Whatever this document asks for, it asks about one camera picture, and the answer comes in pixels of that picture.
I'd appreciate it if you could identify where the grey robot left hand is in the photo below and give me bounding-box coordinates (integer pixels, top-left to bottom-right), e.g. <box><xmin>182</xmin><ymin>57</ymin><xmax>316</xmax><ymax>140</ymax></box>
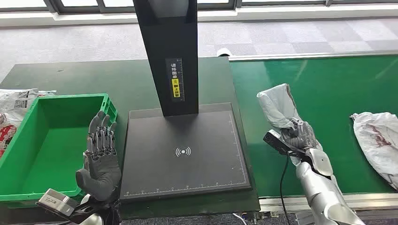
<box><xmin>75</xmin><ymin>110</ymin><xmax>122</xmax><ymax>202</ymax></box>

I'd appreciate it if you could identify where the thin white cable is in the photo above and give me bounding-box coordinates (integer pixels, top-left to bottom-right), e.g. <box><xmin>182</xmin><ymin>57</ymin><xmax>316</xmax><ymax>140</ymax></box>
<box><xmin>232</xmin><ymin>212</ymin><xmax>248</xmax><ymax>225</ymax></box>

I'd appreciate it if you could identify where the white printed QR parcel bag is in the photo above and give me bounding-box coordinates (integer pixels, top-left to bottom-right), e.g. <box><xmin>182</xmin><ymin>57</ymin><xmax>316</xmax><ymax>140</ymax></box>
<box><xmin>0</xmin><ymin>88</ymin><xmax>39</xmax><ymax>158</ymax></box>

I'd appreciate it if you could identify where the grey plastic parcel bag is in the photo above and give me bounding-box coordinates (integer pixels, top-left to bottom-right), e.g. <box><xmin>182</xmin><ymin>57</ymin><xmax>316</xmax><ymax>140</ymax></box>
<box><xmin>257</xmin><ymin>83</ymin><xmax>324</xmax><ymax>167</ymax></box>
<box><xmin>350</xmin><ymin>112</ymin><xmax>398</xmax><ymax>191</ymax></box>

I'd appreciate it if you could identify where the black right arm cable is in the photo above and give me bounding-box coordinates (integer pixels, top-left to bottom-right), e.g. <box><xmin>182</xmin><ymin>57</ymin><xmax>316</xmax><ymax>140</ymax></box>
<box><xmin>279</xmin><ymin>152</ymin><xmax>291</xmax><ymax>225</ymax></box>

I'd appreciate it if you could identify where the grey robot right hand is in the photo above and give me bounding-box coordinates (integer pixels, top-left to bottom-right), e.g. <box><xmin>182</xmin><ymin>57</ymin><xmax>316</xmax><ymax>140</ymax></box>
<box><xmin>281</xmin><ymin>118</ymin><xmax>318</xmax><ymax>150</ymax></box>

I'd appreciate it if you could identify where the aluminium conveyor frame rail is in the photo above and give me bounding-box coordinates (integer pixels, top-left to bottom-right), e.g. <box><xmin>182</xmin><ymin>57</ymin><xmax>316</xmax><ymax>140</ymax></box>
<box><xmin>228</xmin><ymin>50</ymin><xmax>398</xmax><ymax>62</ymax></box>
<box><xmin>260</xmin><ymin>192</ymin><xmax>398</xmax><ymax>225</ymax></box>

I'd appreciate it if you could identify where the green plastic crate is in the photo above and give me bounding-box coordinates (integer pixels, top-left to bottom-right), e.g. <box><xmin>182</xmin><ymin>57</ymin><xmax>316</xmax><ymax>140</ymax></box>
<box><xmin>0</xmin><ymin>93</ymin><xmax>118</xmax><ymax>207</ymax></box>

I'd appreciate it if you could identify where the black yellow label sticker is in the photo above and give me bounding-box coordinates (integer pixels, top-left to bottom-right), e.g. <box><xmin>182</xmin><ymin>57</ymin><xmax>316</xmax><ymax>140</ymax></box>
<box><xmin>165</xmin><ymin>58</ymin><xmax>185</xmax><ymax>102</ymax></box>

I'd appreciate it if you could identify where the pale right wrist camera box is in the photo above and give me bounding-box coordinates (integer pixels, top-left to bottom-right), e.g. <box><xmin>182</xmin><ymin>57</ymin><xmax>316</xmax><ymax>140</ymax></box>
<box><xmin>263</xmin><ymin>129</ymin><xmax>293</xmax><ymax>156</ymax></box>

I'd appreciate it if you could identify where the green conveyor belt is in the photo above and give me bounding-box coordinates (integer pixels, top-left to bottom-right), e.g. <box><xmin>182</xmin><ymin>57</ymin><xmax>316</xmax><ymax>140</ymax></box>
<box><xmin>229</xmin><ymin>54</ymin><xmax>398</xmax><ymax>198</ymax></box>

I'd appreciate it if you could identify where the black inbound scanner machine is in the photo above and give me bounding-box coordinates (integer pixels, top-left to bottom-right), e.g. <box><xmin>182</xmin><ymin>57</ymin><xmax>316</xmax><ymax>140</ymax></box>
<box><xmin>119</xmin><ymin>0</ymin><xmax>253</xmax><ymax>204</ymax></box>

